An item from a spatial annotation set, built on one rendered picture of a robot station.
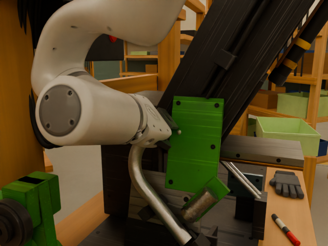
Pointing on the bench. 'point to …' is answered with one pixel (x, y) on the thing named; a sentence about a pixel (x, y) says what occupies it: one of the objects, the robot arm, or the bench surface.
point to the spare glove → (287, 184)
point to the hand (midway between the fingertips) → (159, 124)
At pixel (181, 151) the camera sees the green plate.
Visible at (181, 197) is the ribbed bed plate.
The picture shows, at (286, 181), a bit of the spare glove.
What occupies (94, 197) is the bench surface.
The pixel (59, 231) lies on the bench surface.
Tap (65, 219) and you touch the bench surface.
